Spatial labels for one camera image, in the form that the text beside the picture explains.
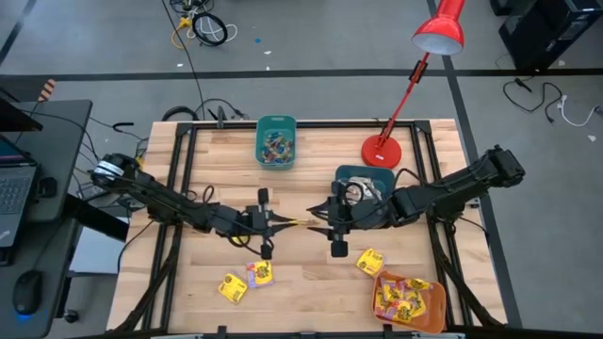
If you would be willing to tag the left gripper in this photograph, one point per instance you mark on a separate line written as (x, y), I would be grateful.
(264, 226)

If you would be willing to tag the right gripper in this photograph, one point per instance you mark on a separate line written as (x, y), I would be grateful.
(339, 221)

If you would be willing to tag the light teal plastic bin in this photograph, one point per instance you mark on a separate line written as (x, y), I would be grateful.
(264, 123)

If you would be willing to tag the orange plastic bin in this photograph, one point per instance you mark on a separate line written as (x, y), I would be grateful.
(435, 306)

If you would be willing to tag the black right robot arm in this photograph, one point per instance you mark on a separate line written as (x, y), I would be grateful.
(452, 188)

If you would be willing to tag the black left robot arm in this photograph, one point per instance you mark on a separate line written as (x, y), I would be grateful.
(155, 200)

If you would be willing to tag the dark teal plastic bin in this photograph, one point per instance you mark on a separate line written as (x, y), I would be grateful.
(372, 170)

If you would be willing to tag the black table clamp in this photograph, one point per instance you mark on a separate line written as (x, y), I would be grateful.
(221, 331)
(388, 331)

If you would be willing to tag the grey box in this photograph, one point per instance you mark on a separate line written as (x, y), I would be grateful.
(99, 254)

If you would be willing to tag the black power strip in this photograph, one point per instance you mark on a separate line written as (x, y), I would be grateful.
(89, 192)

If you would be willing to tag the red desk lamp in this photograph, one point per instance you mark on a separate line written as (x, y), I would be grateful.
(440, 28)

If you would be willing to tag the black caster wheel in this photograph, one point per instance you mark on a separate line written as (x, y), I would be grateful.
(71, 316)

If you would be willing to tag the dark desk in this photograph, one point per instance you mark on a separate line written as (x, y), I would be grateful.
(61, 141)

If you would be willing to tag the small black desk device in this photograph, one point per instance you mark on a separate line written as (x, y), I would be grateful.
(47, 187)

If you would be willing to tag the black computer mouse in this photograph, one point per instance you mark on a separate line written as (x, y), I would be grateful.
(27, 292)

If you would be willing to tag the orange black striped marker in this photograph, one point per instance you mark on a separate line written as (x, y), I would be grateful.
(47, 89)

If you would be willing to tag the grey laptop computer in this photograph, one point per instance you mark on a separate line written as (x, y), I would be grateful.
(14, 188)

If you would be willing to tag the black flat screen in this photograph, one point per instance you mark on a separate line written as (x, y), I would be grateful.
(14, 120)

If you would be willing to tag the black computer tower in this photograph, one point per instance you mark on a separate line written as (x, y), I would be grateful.
(546, 33)

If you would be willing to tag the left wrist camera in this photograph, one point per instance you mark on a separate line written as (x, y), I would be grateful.
(235, 221)

